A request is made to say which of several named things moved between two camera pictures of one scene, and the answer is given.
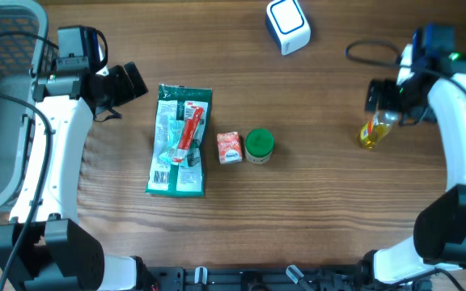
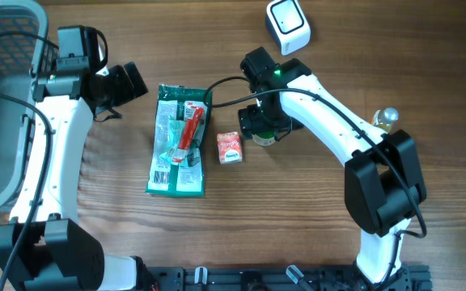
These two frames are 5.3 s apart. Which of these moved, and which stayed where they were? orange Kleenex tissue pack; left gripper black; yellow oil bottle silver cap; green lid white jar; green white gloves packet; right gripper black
Moved: right gripper black; green lid white jar
Stayed: yellow oil bottle silver cap; green white gloves packet; left gripper black; orange Kleenex tissue pack
